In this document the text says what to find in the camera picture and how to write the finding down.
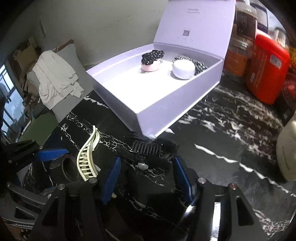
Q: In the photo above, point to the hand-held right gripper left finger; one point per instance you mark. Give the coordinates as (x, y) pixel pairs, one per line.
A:
(112, 179)

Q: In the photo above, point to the orange jar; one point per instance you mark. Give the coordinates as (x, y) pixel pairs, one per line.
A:
(237, 60)

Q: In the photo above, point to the cream hair clip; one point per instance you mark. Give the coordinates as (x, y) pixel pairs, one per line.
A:
(86, 160)

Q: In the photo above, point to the white cloth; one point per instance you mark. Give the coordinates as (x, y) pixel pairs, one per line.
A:
(55, 78)

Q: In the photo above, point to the green mat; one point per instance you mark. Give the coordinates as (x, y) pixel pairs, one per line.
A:
(40, 129)

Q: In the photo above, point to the window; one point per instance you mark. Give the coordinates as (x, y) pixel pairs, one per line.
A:
(11, 104)

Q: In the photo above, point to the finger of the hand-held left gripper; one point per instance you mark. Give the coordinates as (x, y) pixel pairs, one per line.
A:
(27, 193)
(52, 154)

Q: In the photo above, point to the white round case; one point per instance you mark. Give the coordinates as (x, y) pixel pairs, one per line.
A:
(183, 69)

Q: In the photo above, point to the pink round case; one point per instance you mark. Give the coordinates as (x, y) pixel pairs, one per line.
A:
(150, 67)

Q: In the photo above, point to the dark labelled jar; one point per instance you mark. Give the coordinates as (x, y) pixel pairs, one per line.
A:
(245, 22)

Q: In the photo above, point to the red canister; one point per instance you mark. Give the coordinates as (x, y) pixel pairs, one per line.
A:
(266, 69)

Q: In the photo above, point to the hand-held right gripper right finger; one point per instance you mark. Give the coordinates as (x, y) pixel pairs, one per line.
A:
(183, 180)

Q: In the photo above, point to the polka dot scrunchie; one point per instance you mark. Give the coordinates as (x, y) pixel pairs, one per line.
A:
(151, 56)

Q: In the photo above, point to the lavender gift box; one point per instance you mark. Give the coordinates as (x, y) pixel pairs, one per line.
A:
(143, 97)

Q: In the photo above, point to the white lidded dark jar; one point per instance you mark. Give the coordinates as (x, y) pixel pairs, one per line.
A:
(261, 16)

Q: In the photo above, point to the checkered scrunchie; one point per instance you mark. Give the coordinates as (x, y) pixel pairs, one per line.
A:
(200, 67)

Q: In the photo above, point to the black hair claw clip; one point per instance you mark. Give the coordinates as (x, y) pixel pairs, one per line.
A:
(145, 147)

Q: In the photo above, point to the cream kettle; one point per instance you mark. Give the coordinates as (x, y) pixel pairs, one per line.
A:
(288, 153)

